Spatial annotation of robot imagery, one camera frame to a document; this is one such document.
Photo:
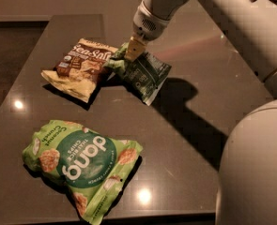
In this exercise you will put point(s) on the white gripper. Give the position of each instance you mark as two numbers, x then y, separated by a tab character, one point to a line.
147	27

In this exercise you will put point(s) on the green jalapeno chip bag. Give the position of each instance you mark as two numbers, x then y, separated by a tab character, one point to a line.
145	75

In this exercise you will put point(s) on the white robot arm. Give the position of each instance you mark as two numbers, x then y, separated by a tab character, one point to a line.
211	134

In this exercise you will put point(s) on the brown sea salt chip bag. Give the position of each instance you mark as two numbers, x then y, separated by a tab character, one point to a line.
81	70

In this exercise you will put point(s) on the green dang rice chips bag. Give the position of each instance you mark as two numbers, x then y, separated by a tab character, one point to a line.
93	167

